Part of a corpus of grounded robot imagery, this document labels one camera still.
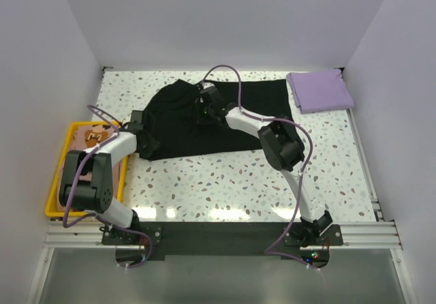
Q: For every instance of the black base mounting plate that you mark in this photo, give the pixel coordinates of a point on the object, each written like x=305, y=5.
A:
x=212, y=239

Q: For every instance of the yellow plastic bin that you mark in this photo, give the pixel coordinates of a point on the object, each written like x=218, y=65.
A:
x=54, y=195

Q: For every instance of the pink printed t-shirt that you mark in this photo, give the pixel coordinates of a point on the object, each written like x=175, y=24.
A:
x=92, y=140

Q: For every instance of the aluminium extrusion rail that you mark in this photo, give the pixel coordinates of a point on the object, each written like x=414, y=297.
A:
x=356, y=235

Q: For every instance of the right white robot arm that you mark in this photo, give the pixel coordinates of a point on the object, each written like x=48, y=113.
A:
x=283, y=149

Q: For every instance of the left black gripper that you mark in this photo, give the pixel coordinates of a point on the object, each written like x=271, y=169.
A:
x=152, y=146

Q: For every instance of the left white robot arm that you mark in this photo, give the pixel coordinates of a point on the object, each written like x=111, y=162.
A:
x=87, y=185

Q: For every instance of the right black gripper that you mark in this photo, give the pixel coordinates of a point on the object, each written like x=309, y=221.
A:
x=199, y=118

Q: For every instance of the black t-shirt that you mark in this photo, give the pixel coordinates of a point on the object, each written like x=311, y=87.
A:
x=172, y=119

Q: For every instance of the folded purple t-shirt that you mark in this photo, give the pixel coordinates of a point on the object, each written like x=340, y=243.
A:
x=320, y=91

